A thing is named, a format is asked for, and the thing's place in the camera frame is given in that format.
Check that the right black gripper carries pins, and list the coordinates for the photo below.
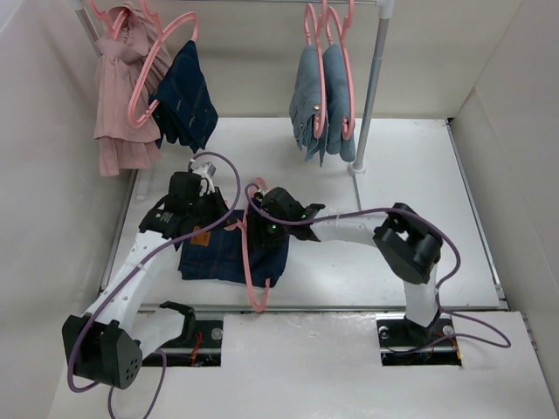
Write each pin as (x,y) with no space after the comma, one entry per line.
(256,223)

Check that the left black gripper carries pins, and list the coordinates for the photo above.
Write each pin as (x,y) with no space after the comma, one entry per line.
(221,208)

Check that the dark blue denim trousers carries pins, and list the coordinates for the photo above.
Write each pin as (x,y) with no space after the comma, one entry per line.
(218,255)

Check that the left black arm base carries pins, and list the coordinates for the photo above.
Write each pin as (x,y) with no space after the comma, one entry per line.
(200,348)

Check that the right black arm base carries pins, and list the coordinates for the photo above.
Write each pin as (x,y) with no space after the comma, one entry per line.
(404,344)

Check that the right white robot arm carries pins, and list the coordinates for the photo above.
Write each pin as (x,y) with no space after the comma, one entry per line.
(410,248)

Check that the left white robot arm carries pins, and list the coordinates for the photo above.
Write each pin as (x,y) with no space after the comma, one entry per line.
(107,343)

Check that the pink hanger left jeans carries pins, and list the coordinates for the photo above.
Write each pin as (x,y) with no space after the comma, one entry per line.
(315,17)

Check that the pink hanger jeans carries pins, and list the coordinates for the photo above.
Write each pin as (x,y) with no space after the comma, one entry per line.
(348,121)
(315,17)

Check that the pink hanger right jeans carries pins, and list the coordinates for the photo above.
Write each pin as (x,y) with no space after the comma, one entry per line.
(348,121)

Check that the pink hanger with skirt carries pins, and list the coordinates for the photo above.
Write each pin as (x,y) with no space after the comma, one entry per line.
(116,22)

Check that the hanging dark denim shorts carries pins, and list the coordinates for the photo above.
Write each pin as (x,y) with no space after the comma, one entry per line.
(185,113)

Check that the light blue jeans left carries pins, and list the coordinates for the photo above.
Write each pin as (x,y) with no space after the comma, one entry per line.
(306,103)

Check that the light blue jeans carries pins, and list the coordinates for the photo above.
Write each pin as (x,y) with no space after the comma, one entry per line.
(306,103)
(337,95)

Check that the light blue jeans right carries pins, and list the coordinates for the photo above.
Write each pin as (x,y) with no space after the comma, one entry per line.
(337,95)

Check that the pink pleated skirt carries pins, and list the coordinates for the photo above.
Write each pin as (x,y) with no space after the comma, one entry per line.
(118,70)

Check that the metal clothes rack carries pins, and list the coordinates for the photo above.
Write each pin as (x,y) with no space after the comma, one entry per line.
(356,169)

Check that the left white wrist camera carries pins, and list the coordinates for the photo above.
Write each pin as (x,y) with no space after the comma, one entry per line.
(204,173)

